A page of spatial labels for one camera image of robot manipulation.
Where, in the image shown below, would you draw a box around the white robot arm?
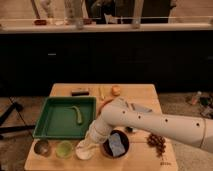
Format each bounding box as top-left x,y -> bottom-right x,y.
88,98 -> 213,153

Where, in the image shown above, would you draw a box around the white paper cup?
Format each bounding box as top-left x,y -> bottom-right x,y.
75,140 -> 96,160

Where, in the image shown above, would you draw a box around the green plastic cup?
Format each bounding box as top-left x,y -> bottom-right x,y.
55,140 -> 73,159

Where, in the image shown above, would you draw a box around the orange toy fruit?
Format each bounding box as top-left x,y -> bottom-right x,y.
111,85 -> 121,96

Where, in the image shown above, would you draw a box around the green toy vegetable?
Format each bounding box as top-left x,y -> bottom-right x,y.
71,106 -> 83,125

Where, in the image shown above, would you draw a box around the green plastic tray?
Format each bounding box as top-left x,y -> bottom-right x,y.
33,97 -> 96,140

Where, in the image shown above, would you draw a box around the dark round bowl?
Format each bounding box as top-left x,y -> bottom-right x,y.
100,130 -> 129,159

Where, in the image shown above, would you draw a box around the blue cloth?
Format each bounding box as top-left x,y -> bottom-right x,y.
109,133 -> 125,157

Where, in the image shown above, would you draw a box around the brown grape bunch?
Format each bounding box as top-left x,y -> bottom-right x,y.
147,134 -> 166,157

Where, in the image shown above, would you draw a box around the pink bottle on floor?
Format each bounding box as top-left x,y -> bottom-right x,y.
190,91 -> 202,105

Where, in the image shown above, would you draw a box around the black tripod legs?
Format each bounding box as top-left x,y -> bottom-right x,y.
0,97 -> 35,140

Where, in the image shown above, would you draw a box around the red bowl on counter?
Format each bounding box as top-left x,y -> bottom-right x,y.
34,20 -> 47,26

